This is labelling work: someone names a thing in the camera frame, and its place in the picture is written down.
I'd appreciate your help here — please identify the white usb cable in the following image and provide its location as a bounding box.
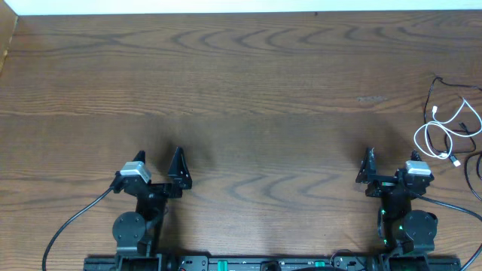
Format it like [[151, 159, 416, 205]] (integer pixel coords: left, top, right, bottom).
[[413, 96, 482, 160]]

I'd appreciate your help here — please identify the thin black usb cable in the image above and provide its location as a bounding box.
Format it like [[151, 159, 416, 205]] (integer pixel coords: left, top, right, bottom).
[[422, 74, 482, 151]]

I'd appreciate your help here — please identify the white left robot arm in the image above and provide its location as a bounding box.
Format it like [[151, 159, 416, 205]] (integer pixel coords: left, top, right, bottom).
[[110, 147, 193, 270]]

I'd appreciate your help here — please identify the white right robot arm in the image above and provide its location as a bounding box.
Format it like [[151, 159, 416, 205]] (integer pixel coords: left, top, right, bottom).
[[355, 148, 438, 270]]

